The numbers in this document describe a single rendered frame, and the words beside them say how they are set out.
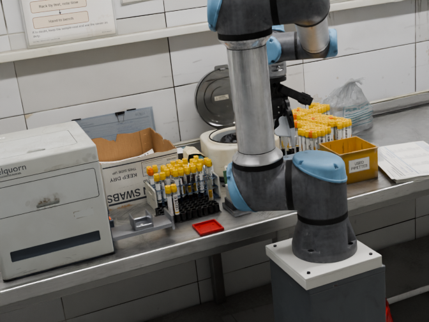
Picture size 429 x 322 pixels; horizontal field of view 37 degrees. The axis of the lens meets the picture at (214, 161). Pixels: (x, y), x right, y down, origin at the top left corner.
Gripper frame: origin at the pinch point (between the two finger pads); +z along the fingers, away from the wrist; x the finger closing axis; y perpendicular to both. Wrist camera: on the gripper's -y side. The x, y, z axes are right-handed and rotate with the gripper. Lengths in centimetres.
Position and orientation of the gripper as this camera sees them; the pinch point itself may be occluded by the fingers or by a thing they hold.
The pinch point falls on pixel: (285, 140)
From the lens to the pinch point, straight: 192.5
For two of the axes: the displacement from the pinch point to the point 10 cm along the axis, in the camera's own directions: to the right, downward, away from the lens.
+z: 1.0, 9.4, 3.2
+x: 2.9, 2.8, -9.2
